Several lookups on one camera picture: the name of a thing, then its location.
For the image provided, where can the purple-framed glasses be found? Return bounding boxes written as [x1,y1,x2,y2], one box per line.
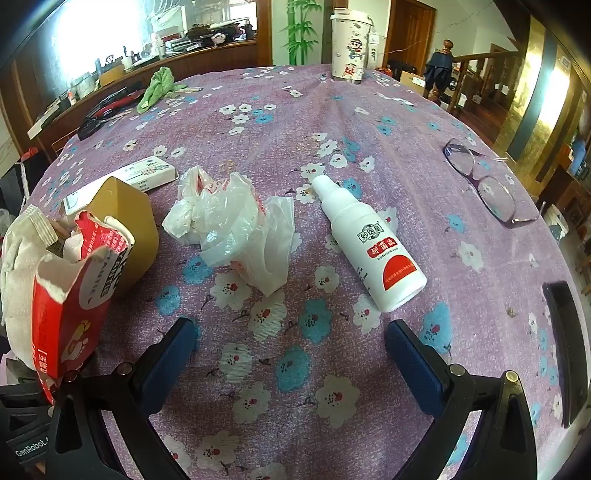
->
[442,137,540,230]

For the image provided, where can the purple floral tablecloth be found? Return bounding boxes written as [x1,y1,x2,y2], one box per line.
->
[18,64,587,480]

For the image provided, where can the wooden stair railing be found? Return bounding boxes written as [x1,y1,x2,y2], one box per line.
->
[431,39,522,114]

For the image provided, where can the white spray bottle red label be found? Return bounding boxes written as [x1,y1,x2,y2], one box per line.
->
[311,174,426,311]

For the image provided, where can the green cloth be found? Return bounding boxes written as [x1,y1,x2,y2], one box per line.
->
[137,66,176,114]

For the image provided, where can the green bamboo wall decal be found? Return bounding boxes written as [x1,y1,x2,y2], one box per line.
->
[281,0,321,65]

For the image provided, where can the black phone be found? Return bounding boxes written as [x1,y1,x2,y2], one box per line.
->
[542,281,589,428]

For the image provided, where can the brown paper box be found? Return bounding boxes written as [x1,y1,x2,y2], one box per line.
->
[85,175,160,298]

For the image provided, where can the small white medicine box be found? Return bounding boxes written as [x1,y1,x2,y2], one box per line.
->
[113,157,178,192]

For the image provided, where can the wooden door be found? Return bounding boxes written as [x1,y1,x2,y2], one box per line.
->
[387,0,437,72]

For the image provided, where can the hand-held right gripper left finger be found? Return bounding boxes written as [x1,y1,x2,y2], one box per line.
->
[46,318,199,480]

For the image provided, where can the torn red white carton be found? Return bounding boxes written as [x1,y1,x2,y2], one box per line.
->
[31,210,136,407]

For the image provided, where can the white cartoon-printed tumbler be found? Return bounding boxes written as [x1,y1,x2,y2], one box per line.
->
[329,8,374,85]

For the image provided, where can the black and red tool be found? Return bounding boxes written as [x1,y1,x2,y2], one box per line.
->
[76,80,146,140]

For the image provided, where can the translucent plastic bag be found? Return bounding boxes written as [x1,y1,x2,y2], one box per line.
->
[161,165,269,268]

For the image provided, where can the large wood-framed glass pane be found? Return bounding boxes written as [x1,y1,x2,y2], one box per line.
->
[46,0,259,51]

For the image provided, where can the dark jacket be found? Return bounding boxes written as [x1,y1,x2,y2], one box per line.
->
[424,52,455,90]

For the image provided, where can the cluttered wooden counter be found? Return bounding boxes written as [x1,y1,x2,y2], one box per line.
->
[9,39,259,153]

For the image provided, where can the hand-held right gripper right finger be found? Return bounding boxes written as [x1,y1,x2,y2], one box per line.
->
[385,319,539,480]

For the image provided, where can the white paper towel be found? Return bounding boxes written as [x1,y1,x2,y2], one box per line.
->
[0,205,61,370]

